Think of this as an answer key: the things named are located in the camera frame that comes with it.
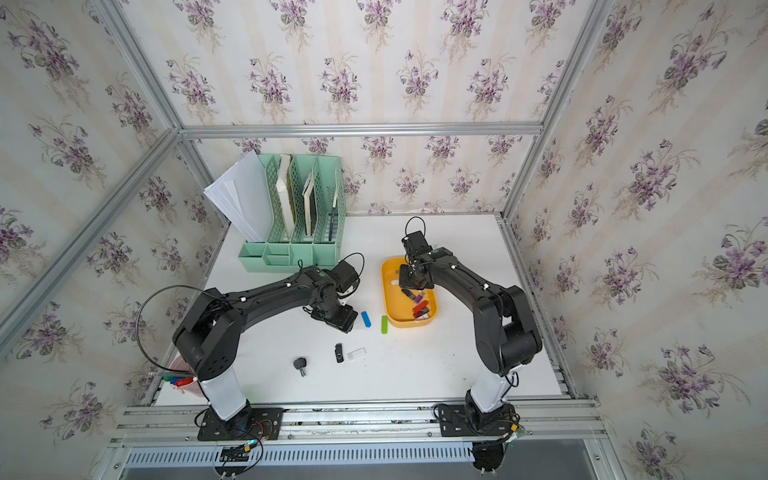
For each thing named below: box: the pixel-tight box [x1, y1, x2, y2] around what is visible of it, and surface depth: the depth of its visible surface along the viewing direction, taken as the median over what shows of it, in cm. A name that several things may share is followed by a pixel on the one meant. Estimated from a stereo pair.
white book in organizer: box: [276, 154, 295, 239], surface depth 101 cm
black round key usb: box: [293, 357, 307, 377], surface depth 83 cm
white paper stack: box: [203, 150, 274, 243], surface depth 99 cm
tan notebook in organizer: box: [302, 171, 314, 237], surface depth 103 cm
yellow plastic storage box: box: [381, 256, 439, 328], surface depth 97 cm
